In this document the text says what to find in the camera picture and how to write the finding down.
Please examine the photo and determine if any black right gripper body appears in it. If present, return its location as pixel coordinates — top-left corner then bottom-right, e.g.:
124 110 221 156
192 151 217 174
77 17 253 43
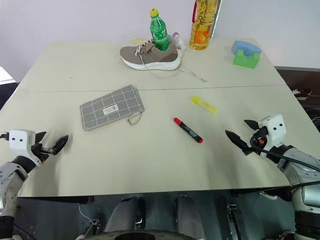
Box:
249 126 268 153

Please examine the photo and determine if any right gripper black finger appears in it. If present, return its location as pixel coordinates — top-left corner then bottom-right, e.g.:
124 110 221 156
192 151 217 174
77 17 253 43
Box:
243 119 261 131
224 129 251 156

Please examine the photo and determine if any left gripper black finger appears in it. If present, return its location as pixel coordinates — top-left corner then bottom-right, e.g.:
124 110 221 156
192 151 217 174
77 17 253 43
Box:
40 134 70 156
34 131 48 146

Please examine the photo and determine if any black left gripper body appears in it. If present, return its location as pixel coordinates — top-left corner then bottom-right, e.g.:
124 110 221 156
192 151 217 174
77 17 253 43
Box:
31 143 51 165

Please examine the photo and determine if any grey checked pouch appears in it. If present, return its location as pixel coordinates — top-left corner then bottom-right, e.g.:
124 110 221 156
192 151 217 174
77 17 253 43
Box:
79 84 147 132

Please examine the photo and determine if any yellow highlighter pen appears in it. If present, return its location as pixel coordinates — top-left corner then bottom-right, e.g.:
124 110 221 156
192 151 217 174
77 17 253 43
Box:
191 95 219 116

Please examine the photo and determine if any red marker pen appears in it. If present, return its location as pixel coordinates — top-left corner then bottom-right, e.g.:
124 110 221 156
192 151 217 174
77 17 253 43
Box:
173 116 204 145

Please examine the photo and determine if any dark sneaker with white laces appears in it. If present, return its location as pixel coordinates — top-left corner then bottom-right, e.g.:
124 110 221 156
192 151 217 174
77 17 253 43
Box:
290 87 314 102

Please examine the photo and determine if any green foam block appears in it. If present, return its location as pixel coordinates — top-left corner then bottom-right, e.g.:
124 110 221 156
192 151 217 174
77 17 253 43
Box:
232 48 261 70

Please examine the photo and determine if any blue foam arch block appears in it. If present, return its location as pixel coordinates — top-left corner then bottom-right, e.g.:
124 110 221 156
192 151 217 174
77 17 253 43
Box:
230 39 262 57

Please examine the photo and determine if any dark rounded shape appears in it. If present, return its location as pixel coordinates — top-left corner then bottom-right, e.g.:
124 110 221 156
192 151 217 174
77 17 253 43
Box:
174 194 206 240
103 195 146 234

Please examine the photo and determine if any large cooking oil bottle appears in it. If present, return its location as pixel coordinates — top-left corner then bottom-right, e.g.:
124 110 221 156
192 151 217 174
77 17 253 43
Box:
189 0 218 51

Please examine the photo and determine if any small white pink-capped bottle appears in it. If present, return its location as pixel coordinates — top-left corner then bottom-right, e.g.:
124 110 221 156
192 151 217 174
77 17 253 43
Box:
172 31 187 51

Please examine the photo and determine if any dark curved base rim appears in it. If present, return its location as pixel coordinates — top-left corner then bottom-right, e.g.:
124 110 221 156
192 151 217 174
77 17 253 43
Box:
74 229 201 240

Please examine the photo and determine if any taupe sneaker with white sole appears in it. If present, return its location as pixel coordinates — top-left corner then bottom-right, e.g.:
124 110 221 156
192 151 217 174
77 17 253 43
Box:
119 41 209 84

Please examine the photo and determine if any green plastic soda bottle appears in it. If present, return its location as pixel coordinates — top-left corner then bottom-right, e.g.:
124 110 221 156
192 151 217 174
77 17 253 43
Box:
149 7 171 51

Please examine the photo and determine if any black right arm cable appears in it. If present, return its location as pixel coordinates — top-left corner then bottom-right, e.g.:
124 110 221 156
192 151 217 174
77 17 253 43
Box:
252 138 320 173

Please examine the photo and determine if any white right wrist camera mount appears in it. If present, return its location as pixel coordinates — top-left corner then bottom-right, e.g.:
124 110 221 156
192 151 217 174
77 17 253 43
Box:
257 114 287 159

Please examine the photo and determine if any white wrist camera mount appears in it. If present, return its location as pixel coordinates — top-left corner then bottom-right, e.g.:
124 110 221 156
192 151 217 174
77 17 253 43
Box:
8 129 42 167
257 114 287 159

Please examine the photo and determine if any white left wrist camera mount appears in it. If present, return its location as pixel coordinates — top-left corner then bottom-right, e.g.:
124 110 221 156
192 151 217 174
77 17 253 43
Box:
8 129 42 167

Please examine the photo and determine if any thin white cable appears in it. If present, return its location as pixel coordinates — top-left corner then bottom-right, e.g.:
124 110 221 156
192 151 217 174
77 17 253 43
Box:
78 202 101 240

